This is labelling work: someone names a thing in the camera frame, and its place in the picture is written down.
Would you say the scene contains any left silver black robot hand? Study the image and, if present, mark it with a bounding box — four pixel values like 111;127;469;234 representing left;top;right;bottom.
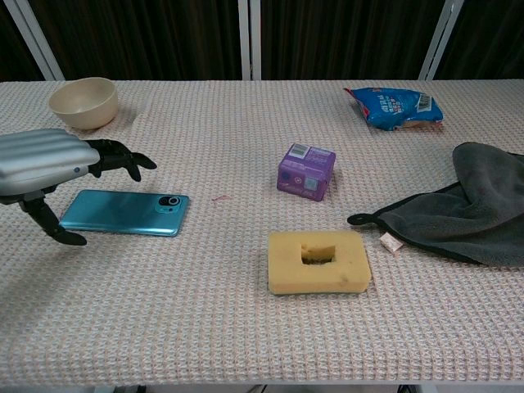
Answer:
0;129;158;246

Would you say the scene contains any blue smartphone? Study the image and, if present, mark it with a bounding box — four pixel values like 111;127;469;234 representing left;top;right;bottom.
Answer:
59;189;191;237

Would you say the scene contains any beige bowl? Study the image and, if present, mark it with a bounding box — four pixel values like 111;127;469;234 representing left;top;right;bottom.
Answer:
48;77;120;131

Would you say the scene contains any dark brown curtain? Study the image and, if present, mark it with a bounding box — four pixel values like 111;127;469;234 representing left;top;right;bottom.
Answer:
0;0;524;82

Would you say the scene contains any waffle weave tablecloth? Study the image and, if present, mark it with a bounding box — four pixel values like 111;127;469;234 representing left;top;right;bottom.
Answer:
0;79;524;387

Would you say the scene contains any purple carton box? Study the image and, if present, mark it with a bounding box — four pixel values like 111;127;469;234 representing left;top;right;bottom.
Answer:
276;142;337;202

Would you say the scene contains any yellow sponge with hole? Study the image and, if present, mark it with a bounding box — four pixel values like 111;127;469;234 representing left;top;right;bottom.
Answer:
268;230;373;296

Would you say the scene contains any blue snack bag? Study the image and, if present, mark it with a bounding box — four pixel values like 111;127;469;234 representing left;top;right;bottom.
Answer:
343;87;445;133

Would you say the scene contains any dark grey towel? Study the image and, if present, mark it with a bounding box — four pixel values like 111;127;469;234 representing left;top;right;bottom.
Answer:
346;142;524;267

